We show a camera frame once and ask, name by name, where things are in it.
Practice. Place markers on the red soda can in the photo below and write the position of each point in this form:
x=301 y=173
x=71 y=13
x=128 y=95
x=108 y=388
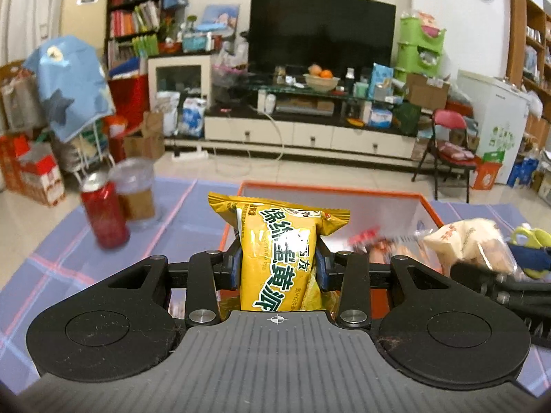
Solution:
x=100 y=201

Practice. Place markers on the green plastic drawer unit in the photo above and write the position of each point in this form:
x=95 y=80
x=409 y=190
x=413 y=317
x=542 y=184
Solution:
x=420 y=45

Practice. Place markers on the beige floor air conditioner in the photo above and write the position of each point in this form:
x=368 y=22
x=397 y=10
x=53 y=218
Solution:
x=86 y=20

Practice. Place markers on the red white carton box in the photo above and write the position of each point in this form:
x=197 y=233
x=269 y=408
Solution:
x=30 y=169

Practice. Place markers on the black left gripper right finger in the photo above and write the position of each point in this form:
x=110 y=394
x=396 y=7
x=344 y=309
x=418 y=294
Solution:
x=353 y=276

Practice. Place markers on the clear bag of pastries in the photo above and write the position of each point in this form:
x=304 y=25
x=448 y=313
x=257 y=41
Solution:
x=477 y=242

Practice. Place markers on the white cabinet with glass door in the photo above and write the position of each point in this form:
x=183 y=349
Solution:
x=174 y=78

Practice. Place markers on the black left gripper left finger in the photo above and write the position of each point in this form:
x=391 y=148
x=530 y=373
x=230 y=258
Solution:
x=203 y=276

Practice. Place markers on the white TV console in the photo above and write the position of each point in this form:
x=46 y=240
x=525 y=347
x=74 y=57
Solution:
x=262 y=131

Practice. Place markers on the yellow snack packet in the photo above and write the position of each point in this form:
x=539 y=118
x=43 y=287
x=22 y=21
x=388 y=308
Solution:
x=278 y=241

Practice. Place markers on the plastic cup of tea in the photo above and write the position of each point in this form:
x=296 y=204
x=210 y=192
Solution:
x=134 y=180

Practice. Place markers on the dark bookshelf with books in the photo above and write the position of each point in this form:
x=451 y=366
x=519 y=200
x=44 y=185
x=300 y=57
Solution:
x=132 y=30

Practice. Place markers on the orange cardboard box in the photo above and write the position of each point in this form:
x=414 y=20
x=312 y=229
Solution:
x=398 y=216

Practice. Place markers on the white chest freezer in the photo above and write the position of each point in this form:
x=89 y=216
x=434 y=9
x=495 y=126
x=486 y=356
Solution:
x=501 y=112

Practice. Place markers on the wooden shelf unit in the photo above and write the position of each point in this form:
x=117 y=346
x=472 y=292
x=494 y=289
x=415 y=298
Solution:
x=528 y=63

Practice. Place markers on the red folding chair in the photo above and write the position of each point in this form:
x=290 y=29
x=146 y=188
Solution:
x=445 y=153

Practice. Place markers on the purple plaid tablecloth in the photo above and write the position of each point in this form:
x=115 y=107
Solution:
x=251 y=359

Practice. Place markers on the red-brown snack packet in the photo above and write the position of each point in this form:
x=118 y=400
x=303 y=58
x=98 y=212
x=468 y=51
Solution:
x=364 y=240

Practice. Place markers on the black television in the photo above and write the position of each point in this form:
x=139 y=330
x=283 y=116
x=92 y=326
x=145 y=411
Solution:
x=333 y=34

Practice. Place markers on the brown cardboard box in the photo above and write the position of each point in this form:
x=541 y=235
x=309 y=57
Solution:
x=426 y=92

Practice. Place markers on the blue star fabric cover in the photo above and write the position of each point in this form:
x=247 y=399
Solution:
x=71 y=84

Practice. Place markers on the yellow-green mug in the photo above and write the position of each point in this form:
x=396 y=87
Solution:
x=531 y=250

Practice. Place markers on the fruit bowl with oranges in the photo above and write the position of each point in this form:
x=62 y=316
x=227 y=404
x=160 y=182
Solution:
x=319 y=79

